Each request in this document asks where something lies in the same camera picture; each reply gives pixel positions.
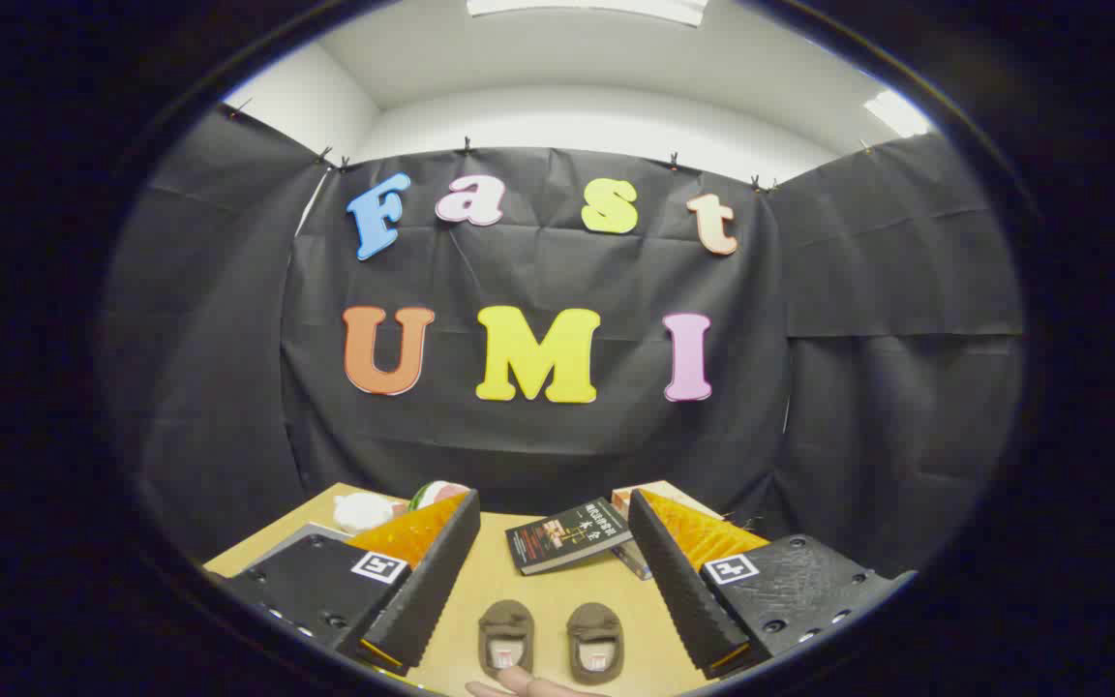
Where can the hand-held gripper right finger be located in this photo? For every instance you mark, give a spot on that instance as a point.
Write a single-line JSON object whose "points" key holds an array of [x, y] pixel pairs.
{"points": [[678, 581]]}

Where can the watermelon slice plush toy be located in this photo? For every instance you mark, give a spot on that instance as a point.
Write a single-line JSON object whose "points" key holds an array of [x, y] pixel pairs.
{"points": [[436, 494]]}

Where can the beige cover book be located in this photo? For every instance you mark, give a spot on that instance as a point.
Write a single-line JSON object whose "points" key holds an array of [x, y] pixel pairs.
{"points": [[623, 499]]}

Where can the long ceiling light panel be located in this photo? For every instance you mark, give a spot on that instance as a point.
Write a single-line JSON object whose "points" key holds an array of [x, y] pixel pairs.
{"points": [[587, 8]]}

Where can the black cover book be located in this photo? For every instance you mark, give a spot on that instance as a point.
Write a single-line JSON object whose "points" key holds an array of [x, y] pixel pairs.
{"points": [[567, 537]]}

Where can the white plush toy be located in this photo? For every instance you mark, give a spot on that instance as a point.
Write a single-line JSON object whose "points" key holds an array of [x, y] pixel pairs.
{"points": [[364, 513]]}

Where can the white fabric storage box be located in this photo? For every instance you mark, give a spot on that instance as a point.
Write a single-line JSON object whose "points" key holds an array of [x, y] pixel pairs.
{"points": [[301, 537]]}

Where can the small ceiling light panel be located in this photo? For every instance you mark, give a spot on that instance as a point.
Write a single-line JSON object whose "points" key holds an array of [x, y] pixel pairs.
{"points": [[896, 114]]}

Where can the brown fuzzy shoe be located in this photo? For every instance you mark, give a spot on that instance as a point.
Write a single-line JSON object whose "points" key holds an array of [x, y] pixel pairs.
{"points": [[506, 620], [596, 624]]}

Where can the blue cover book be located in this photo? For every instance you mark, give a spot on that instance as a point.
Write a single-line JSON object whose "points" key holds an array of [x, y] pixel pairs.
{"points": [[633, 560]]}

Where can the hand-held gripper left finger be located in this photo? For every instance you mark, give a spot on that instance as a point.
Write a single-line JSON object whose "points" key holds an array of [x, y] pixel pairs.
{"points": [[432, 581]]}

